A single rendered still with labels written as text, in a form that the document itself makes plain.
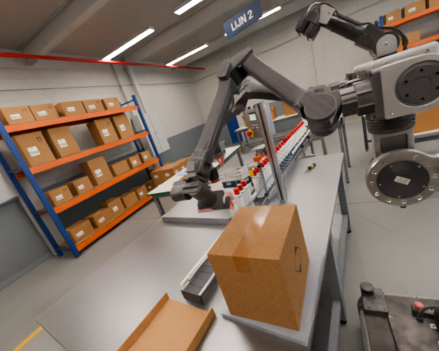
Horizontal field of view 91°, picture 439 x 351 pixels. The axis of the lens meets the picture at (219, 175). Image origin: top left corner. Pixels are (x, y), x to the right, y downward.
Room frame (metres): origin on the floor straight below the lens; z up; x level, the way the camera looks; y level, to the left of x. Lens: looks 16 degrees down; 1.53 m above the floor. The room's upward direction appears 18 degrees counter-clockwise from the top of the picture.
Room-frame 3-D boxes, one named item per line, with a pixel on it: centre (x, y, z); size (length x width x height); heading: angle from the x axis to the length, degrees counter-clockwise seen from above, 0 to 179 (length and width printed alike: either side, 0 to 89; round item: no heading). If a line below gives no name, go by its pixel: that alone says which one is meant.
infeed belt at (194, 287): (1.40, -0.22, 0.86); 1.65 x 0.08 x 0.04; 143
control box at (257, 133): (1.43, -0.36, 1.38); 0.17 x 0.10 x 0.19; 18
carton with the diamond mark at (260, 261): (0.67, -0.06, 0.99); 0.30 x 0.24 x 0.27; 147
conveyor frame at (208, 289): (1.40, -0.22, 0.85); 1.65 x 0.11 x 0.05; 143
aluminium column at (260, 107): (1.34, -0.37, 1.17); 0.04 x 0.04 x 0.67; 53
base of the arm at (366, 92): (0.55, -0.40, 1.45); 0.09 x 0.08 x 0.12; 151
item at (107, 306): (1.41, 0.00, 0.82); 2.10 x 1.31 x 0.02; 143
